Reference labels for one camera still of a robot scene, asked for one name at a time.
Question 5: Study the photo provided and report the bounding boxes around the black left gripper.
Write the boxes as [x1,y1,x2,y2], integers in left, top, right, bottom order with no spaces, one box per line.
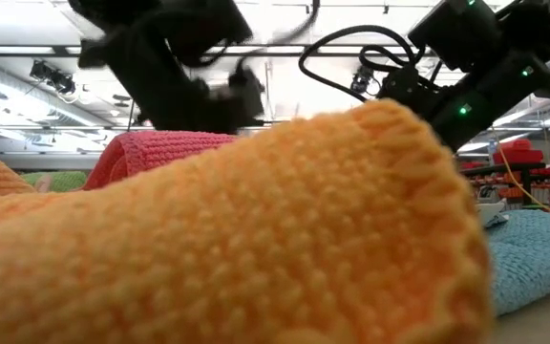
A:
[198,66,266,134]

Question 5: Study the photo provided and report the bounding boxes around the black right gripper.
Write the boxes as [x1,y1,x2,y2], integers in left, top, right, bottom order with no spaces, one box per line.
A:
[378,65,441,120]

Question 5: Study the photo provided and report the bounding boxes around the pink microfiber towel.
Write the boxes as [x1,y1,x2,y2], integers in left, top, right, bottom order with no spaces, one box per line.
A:
[81,131,241,191]

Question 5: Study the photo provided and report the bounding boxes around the orange microfiber towel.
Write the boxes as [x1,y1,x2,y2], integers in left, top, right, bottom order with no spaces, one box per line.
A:
[0,97,495,344]

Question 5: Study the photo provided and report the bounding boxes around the green microfiber towel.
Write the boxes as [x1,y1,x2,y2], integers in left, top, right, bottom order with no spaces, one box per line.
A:
[19,170,89,193]

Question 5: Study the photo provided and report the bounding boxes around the blue microfiber towel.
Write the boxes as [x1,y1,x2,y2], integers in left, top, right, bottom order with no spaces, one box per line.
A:
[476,200,550,316]

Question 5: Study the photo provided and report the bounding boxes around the black ceiling device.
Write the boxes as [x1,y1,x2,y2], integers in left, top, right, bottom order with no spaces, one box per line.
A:
[28,58,77,96]
[349,64,379,96]

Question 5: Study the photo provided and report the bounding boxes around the red stacked bins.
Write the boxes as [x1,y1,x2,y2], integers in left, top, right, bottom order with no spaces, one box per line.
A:
[492,138,546,166]

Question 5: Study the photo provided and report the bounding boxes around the black shelf table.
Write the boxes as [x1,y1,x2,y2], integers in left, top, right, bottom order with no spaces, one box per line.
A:
[460,161,550,206]

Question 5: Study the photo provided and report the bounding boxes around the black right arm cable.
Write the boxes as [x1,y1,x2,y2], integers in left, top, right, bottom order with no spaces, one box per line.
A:
[297,24,432,104]

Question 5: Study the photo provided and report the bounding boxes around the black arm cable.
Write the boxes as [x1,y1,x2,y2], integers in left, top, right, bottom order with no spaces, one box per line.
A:
[236,0,322,66]
[297,24,432,104]

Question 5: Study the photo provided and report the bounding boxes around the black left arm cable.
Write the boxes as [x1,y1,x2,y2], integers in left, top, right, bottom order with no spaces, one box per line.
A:
[236,0,322,66]

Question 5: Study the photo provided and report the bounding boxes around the yellow hanging cable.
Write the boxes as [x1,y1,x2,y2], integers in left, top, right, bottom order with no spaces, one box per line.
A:
[492,124,550,216]

